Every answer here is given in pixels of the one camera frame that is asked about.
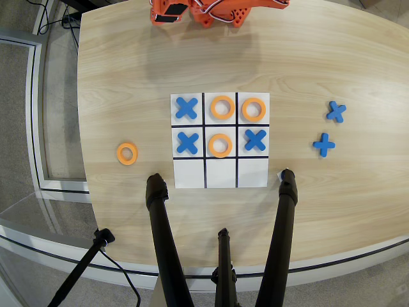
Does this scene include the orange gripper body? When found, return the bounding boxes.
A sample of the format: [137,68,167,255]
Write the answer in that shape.
[150,0,191,26]

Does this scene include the orange foam ring piece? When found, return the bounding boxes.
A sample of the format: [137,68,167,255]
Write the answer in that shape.
[116,142,139,166]
[208,133,233,159]
[241,97,267,122]
[210,95,236,121]

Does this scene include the blue foam cross piece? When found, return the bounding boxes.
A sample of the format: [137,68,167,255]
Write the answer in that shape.
[312,132,336,158]
[176,131,200,154]
[325,100,348,124]
[174,97,199,121]
[244,129,268,152]

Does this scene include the white tic-tac-toe grid board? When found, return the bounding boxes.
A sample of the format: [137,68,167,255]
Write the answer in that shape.
[170,92,270,189]

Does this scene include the thick black tripod leg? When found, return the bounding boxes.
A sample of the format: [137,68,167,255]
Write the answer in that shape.
[145,173,195,307]
[254,168,299,307]

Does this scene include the slim black stand pole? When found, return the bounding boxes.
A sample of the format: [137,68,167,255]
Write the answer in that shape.
[47,228,116,307]

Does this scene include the black floor cables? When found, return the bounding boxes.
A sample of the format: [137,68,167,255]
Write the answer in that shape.
[37,0,81,49]

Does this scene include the white glass partition frame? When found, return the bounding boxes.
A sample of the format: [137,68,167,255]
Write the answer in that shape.
[0,27,93,202]

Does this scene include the black cable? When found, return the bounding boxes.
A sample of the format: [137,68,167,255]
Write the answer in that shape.
[98,248,142,307]

